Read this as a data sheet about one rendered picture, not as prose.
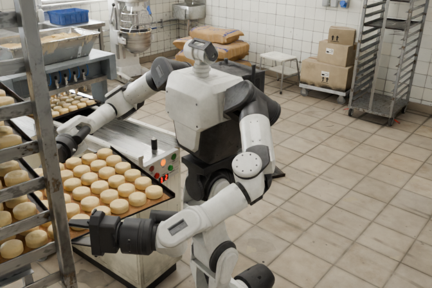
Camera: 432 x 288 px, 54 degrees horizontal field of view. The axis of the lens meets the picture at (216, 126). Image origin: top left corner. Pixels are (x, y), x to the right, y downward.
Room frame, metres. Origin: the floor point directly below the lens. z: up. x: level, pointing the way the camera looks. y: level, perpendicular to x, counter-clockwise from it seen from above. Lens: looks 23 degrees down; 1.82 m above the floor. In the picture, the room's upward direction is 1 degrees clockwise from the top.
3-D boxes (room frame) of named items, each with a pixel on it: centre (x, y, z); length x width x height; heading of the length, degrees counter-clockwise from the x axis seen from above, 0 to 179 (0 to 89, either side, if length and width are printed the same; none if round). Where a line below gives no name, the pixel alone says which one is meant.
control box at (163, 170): (1.87, 0.27, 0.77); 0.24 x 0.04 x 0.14; 144
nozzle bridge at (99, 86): (2.39, 0.97, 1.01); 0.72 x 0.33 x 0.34; 144
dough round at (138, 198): (1.03, 0.22, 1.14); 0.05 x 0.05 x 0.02
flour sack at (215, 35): (6.02, 0.03, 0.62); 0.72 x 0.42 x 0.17; 56
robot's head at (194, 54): (1.40, 0.06, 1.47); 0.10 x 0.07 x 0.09; 41
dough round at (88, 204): (1.00, 0.35, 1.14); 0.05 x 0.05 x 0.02
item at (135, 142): (2.09, 0.57, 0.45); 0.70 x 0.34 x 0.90; 54
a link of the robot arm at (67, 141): (1.31, 0.55, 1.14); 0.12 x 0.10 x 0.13; 176
